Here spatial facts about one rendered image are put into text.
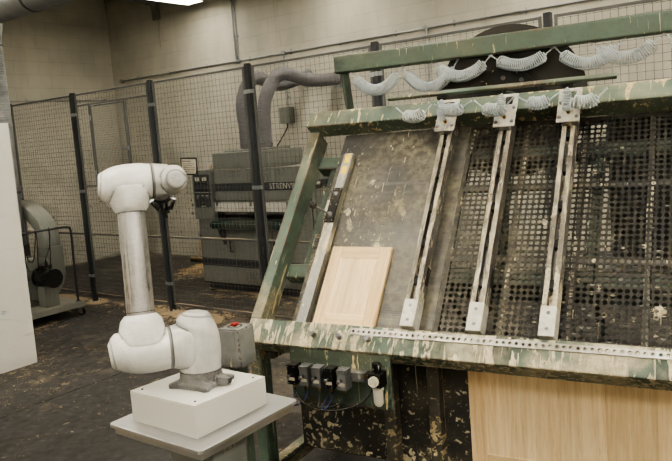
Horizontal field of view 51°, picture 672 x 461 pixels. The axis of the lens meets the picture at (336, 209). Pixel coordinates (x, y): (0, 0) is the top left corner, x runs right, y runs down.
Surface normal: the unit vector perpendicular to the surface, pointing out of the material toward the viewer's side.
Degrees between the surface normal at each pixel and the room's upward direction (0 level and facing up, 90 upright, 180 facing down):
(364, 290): 51
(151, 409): 90
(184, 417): 90
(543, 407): 90
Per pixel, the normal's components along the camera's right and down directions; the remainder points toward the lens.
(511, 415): -0.48, 0.13
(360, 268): -0.42, -0.52
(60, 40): 0.80, 0.00
